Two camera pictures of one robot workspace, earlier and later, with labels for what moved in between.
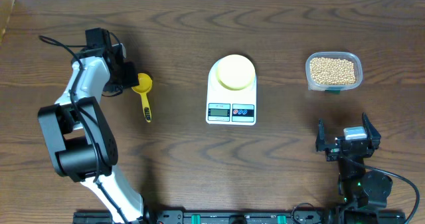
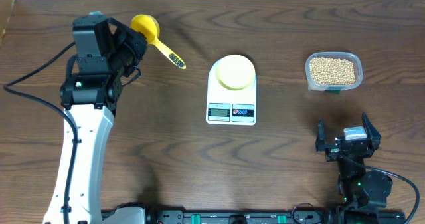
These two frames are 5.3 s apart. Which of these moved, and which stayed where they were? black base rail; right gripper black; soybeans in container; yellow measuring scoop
Moved: yellow measuring scoop
Stayed: black base rail; right gripper black; soybeans in container
